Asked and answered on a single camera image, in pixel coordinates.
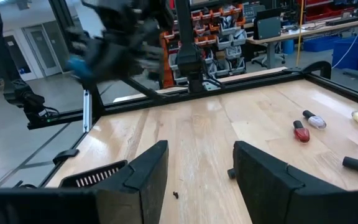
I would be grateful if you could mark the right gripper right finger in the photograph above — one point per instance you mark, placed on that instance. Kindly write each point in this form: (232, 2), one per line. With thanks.
(275, 193)

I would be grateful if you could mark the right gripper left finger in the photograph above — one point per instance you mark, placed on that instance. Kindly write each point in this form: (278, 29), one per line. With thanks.
(129, 202)

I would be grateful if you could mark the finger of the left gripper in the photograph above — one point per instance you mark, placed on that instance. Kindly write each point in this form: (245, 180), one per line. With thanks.
(76, 40)
(92, 81)

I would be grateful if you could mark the dark red nail polish bottle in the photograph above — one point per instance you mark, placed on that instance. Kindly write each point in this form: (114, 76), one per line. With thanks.
(301, 133)

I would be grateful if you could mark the pale lavender nail polish bottle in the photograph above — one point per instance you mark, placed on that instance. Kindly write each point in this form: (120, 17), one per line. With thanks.
(317, 121)

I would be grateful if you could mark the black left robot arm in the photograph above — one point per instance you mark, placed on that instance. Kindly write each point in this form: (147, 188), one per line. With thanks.
(20, 93)

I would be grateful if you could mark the white double door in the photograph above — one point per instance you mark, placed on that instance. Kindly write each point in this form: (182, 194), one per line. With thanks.
(39, 51)

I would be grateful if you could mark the small dark speck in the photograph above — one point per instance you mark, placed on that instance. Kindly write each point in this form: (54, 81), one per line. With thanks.
(175, 195)

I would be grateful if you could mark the black table clamp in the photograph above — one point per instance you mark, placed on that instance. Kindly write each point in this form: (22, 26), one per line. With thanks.
(65, 154)

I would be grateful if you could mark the orange grey parts bin rack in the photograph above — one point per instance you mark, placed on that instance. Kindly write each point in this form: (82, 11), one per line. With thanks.
(222, 31)

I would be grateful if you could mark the blue round waste bin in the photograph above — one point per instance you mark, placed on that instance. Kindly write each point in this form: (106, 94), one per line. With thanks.
(287, 46)

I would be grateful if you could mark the dark monitor panel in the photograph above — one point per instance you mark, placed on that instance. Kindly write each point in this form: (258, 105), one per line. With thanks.
(267, 28)

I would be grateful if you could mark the small blue storage bin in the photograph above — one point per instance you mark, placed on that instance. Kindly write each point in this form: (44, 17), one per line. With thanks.
(319, 43)

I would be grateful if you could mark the large blue storage bin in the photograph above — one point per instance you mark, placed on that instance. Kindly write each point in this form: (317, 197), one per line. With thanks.
(350, 54)

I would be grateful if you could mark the beige topped desk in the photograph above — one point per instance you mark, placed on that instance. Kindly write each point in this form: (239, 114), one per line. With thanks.
(291, 32)

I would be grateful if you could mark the red storage bins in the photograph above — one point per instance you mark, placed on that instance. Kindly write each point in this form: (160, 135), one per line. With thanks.
(322, 7)

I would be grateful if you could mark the black aluminium rig frame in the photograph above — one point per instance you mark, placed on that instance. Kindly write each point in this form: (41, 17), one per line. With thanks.
(244, 85)

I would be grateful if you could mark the black curved bracket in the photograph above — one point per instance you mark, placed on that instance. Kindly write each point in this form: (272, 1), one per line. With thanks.
(317, 66)

